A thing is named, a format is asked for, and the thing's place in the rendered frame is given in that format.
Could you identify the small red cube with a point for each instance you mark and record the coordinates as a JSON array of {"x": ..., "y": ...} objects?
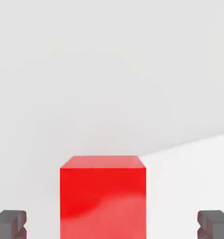
[{"x": 102, "y": 198}]

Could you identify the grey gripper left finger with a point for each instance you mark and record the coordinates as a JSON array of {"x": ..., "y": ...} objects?
[{"x": 5, "y": 225}]

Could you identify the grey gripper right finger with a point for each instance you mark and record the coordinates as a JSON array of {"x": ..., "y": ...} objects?
[{"x": 216, "y": 225}]

